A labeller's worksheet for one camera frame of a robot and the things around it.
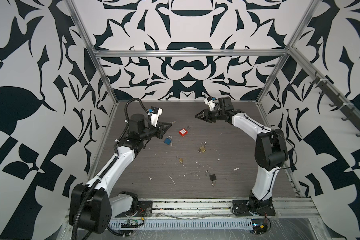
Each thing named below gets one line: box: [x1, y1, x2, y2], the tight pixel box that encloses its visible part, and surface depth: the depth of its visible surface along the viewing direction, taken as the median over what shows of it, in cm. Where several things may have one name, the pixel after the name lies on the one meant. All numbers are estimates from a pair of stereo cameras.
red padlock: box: [178, 126, 191, 137], surface depth 104 cm
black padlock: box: [205, 170, 217, 181], surface depth 86 cm
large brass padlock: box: [199, 141, 207, 153], surface depth 96 cm
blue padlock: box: [163, 135, 173, 146], surface depth 101 cm
